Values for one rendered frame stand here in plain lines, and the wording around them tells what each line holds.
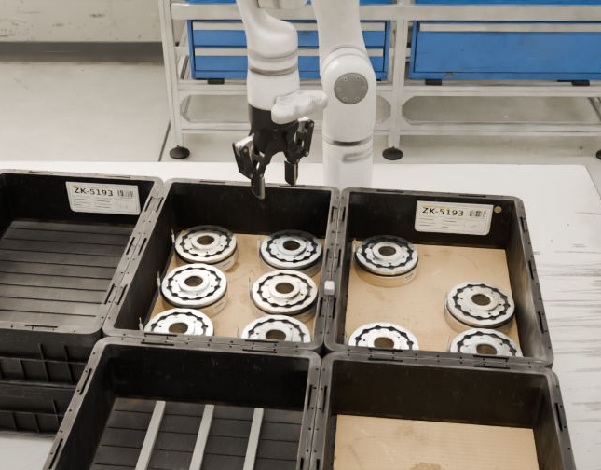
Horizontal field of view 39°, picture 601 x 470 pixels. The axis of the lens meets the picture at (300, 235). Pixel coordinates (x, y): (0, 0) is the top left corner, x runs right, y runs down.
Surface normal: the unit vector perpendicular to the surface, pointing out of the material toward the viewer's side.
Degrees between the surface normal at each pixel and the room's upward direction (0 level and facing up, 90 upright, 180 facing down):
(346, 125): 90
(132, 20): 90
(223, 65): 90
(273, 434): 0
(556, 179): 0
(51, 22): 90
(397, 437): 0
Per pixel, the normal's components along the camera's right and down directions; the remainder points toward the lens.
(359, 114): 0.22, 0.59
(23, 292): 0.00, -0.81
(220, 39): -0.01, 0.58
